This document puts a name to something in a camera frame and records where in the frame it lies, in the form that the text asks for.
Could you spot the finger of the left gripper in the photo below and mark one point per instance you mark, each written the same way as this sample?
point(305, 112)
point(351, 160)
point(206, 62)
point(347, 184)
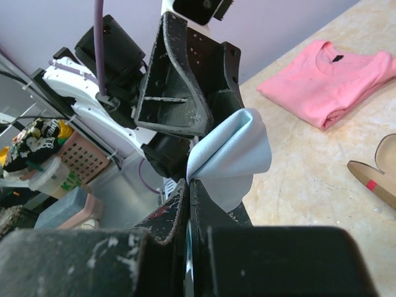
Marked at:
point(171, 100)

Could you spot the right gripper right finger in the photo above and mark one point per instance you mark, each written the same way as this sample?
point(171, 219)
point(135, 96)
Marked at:
point(233, 260)

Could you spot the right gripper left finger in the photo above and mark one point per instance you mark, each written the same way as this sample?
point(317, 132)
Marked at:
point(146, 260)

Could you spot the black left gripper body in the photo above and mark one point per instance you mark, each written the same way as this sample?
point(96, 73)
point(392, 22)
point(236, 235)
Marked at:
point(215, 67)

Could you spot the small light blue cloth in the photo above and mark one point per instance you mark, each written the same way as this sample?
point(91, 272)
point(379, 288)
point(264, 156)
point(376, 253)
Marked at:
point(228, 157)

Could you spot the plaid brown glasses case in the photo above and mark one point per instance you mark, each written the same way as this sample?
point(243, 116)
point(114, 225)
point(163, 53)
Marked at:
point(379, 180)

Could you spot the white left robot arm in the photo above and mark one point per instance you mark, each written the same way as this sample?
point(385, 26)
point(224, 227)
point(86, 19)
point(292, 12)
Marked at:
point(71, 86)

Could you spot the pink perforated basket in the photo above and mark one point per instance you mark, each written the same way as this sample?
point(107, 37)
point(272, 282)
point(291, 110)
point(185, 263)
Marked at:
point(82, 157)

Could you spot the folded pink t-shirt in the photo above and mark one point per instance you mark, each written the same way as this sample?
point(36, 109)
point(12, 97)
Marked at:
point(321, 84)

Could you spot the plastic iced drink cup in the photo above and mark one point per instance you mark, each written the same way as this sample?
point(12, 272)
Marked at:
point(55, 179)

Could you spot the black floral fabric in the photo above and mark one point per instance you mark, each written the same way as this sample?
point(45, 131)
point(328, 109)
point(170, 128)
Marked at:
point(40, 139)

